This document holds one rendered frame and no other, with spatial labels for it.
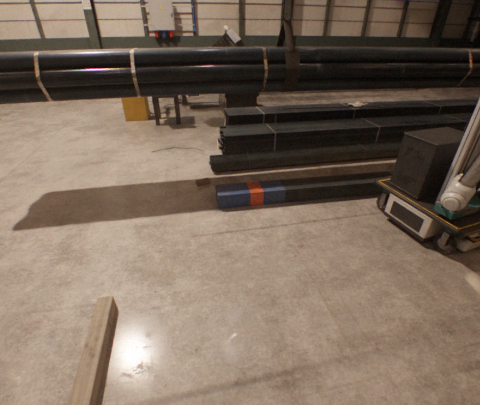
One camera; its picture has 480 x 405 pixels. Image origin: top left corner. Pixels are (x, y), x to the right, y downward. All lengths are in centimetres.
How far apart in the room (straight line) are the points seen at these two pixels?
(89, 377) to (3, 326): 84
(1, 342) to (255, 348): 155
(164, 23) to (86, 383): 940
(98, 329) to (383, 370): 165
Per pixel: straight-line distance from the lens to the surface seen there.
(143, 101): 625
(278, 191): 293
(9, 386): 212
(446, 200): 238
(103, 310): 204
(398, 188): 298
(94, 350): 188
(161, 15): 1005
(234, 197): 284
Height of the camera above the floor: 158
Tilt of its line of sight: 32 degrees down
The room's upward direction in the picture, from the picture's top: straight up
